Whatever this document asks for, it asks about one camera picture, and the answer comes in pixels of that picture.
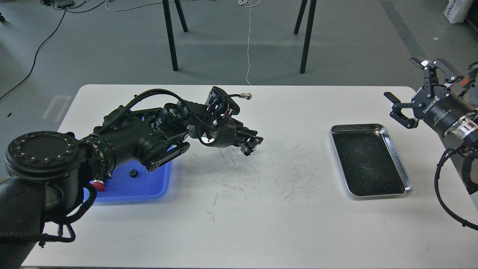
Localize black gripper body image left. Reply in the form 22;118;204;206
199;120;246;148

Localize right-side gripper finger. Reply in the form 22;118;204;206
384;92;423;129
410;58;464;92

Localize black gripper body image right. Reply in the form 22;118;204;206
411;86;477;140

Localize black robot arm image left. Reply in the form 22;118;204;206
1;86;263;269

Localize silver metal tray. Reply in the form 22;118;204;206
330;124;414;200

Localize blue plastic tray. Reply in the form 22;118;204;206
95;160;172;202

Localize black table legs right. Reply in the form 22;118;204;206
294;0;317;74

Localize black table legs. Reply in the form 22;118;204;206
294;0;317;74
162;0;189;71

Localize black table legs left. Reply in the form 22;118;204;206
162;0;189;71

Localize white cord on floor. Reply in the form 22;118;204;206
238;0;261;86

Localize red push button switch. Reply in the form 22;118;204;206
91;179;106;192

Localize black cable on floor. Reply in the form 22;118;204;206
0;0;107;101

